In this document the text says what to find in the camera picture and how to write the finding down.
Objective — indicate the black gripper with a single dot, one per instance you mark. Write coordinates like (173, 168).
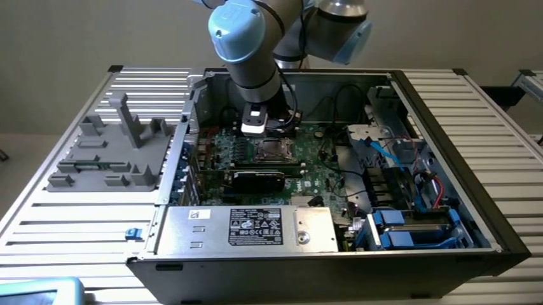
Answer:
(285, 122)

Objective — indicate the teal teach pendant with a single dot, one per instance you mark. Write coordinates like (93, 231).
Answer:
(41, 291)

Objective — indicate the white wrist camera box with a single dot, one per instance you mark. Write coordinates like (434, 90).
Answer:
(254, 120)

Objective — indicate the silver power supply unit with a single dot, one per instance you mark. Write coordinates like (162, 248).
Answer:
(246, 229)

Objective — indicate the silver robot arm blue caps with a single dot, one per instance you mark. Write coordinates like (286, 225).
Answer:
(250, 47)

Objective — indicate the black open PC case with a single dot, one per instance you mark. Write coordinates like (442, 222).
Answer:
(340, 276)

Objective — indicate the CPU socket metal frame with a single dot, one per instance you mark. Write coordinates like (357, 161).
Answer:
(273, 149)

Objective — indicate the grey parts rack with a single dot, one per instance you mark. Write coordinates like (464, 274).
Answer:
(110, 165)

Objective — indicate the installed RAM stick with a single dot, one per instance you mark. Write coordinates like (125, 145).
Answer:
(267, 165)

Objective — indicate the green motherboard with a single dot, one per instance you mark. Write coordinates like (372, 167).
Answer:
(271, 165)

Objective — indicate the blue disk bay caddy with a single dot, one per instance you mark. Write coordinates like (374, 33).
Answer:
(400, 236)

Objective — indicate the blue clip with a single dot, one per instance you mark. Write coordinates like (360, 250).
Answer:
(134, 234)

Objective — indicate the black graphics card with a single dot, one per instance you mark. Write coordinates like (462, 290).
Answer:
(258, 181)

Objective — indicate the silver chipset heatsink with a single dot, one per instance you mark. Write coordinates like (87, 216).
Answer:
(304, 200)

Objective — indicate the silver drive cage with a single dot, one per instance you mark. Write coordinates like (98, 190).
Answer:
(382, 127)

